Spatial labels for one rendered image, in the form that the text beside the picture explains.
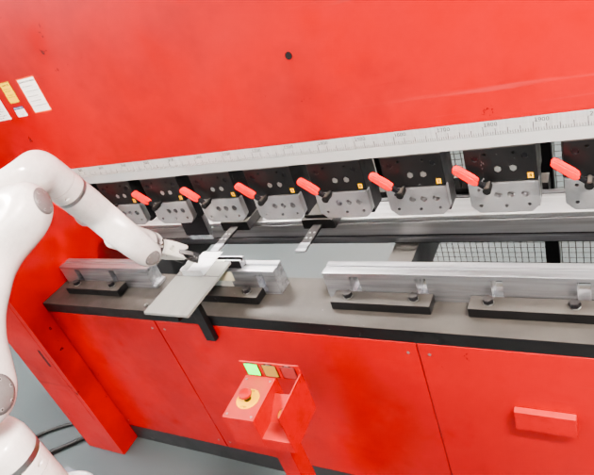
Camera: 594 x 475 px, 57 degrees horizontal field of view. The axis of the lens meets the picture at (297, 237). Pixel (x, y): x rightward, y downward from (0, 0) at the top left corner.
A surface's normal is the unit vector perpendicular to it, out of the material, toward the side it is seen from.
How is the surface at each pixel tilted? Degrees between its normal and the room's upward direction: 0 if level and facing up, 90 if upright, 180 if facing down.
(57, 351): 90
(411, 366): 90
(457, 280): 90
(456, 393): 90
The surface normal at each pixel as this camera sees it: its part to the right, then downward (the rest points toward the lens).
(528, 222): -0.40, 0.59
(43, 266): 0.86, -0.01
